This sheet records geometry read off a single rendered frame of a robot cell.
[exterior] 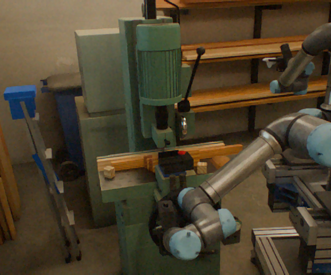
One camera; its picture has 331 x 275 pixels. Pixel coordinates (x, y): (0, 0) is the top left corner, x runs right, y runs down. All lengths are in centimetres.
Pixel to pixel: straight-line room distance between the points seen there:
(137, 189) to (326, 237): 76
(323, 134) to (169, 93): 64
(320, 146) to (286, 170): 90
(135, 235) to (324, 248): 76
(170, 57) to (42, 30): 249
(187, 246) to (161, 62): 74
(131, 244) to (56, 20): 264
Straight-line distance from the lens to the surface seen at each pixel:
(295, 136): 108
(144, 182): 146
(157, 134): 150
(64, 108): 328
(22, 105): 208
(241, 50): 377
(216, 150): 166
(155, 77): 140
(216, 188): 108
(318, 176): 197
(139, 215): 152
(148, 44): 139
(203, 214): 101
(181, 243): 93
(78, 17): 376
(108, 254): 254
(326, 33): 181
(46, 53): 378
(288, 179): 195
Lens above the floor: 160
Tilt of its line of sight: 22 degrees down
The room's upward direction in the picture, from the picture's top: 2 degrees counter-clockwise
